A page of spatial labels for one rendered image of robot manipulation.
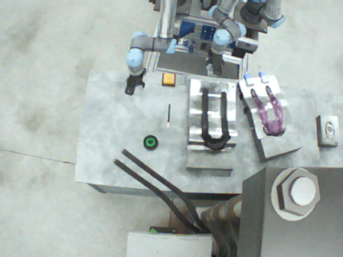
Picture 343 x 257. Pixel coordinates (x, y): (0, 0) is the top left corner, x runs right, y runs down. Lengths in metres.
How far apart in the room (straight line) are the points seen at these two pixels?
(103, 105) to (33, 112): 1.18
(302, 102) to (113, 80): 1.22
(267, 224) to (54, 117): 2.47
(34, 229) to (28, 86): 1.35
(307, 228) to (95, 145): 1.46
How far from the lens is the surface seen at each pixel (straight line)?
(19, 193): 2.91
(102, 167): 1.88
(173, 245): 1.16
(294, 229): 0.68
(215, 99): 1.90
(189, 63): 2.75
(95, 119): 1.96
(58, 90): 3.01
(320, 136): 2.11
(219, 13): 1.71
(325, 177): 0.72
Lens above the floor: 2.62
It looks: 73 degrees down
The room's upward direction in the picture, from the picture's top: 8 degrees clockwise
